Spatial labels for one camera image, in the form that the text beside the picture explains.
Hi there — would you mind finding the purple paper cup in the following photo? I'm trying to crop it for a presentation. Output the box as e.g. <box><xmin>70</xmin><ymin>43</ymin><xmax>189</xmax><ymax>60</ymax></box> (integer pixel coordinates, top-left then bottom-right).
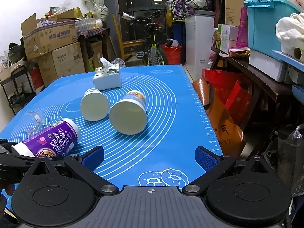
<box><xmin>11</xmin><ymin>118</ymin><xmax>80</xmax><ymax>158</ymax></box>

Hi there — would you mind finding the clear plastic cup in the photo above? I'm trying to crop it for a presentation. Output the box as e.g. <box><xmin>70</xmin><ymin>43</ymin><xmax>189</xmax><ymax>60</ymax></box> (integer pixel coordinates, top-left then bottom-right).
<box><xmin>25</xmin><ymin>111</ymin><xmax>46</xmax><ymax>136</ymax></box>

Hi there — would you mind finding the plain white paper cup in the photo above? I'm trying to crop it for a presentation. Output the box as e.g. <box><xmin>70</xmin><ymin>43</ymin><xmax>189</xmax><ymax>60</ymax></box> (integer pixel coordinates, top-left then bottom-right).
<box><xmin>80</xmin><ymin>88</ymin><xmax>110</xmax><ymax>121</ymax></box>

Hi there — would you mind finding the blue printed paper cup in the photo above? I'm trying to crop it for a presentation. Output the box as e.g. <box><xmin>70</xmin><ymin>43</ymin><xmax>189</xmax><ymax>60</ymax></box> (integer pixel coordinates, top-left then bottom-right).
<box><xmin>109</xmin><ymin>90</ymin><xmax>147</xmax><ymax>135</ymax></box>

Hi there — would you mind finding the orange paper shopping bag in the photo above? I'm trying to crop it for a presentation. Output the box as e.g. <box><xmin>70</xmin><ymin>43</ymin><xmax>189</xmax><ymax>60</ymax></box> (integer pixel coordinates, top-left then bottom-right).
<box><xmin>192</xmin><ymin>78</ymin><xmax>246</xmax><ymax>158</ymax></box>

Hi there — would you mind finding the red shopping bag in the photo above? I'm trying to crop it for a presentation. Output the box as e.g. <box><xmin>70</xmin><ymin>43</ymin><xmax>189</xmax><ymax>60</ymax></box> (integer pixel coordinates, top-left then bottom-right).
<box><xmin>203</xmin><ymin>70</ymin><xmax>252</xmax><ymax>125</ymax></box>

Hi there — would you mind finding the blue silicone baking mat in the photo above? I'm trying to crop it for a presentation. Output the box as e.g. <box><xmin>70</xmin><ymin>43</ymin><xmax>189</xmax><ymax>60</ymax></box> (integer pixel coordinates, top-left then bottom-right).
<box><xmin>1</xmin><ymin>65</ymin><xmax>222</xmax><ymax>188</ymax></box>

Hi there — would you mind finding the black metal shelf rack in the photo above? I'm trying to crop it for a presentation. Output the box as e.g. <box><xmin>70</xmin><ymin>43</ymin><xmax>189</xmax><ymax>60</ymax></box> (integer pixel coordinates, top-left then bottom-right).
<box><xmin>1</xmin><ymin>64</ymin><xmax>36</xmax><ymax>115</ymax></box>

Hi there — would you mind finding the dark wooden side table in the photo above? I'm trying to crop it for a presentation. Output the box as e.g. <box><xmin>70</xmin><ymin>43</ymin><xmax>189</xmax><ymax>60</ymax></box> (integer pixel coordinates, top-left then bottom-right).
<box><xmin>211</xmin><ymin>46</ymin><xmax>303</xmax><ymax>128</ymax></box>

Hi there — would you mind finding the white tissue box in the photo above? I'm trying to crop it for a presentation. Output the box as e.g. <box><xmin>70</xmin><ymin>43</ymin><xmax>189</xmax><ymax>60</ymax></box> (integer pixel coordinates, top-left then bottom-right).
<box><xmin>93</xmin><ymin>57</ymin><xmax>122</xmax><ymax>91</ymax></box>

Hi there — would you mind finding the lower cardboard box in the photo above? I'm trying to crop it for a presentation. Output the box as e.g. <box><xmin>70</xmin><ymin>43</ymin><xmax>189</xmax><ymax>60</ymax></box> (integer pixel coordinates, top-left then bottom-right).
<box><xmin>37</xmin><ymin>42</ymin><xmax>86</xmax><ymax>86</ymax></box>

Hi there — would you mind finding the red plastic bucket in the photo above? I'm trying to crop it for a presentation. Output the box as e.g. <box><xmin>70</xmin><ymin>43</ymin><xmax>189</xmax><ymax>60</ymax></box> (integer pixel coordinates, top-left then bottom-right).
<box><xmin>162</xmin><ymin>45</ymin><xmax>182</xmax><ymax>65</ymax></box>

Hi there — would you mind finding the wooden chair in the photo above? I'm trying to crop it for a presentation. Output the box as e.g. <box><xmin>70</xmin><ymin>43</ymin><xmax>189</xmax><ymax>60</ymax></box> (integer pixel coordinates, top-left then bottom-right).
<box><xmin>112</xmin><ymin>13</ymin><xmax>146</xmax><ymax>61</ymax></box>

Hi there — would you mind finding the green white product box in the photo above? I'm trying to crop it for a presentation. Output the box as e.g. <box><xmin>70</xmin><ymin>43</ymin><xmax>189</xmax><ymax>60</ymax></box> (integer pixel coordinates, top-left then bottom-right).
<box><xmin>217</xmin><ymin>24</ymin><xmax>239</xmax><ymax>54</ymax></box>

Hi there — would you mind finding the upper open cardboard box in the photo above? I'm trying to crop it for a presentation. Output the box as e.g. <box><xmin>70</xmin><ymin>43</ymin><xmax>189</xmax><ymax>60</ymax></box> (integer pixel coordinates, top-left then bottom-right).
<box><xmin>21</xmin><ymin>7</ymin><xmax>82</xmax><ymax>60</ymax></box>

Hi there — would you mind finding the white chest freezer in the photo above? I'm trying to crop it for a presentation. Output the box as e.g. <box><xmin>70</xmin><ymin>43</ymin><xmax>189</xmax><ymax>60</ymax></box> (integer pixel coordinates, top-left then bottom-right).
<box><xmin>185</xmin><ymin>9</ymin><xmax>215</xmax><ymax>80</ymax></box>

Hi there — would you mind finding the black green bicycle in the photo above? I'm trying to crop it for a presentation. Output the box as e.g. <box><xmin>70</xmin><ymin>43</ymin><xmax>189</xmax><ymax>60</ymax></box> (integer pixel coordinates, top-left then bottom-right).
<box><xmin>121</xmin><ymin>10</ymin><xmax>169</xmax><ymax>66</ymax></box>

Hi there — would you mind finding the turquoise plastic storage bin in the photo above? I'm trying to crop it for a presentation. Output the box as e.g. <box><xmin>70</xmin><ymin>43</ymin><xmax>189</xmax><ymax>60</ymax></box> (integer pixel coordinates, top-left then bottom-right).
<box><xmin>244</xmin><ymin>0</ymin><xmax>303</xmax><ymax>57</ymax></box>

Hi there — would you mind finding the floral fabric bundle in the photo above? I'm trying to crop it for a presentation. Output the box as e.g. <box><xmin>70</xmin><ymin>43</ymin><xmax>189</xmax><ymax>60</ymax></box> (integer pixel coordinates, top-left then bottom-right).
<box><xmin>171</xmin><ymin>0</ymin><xmax>194</xmax><ymax>21</ymax></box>

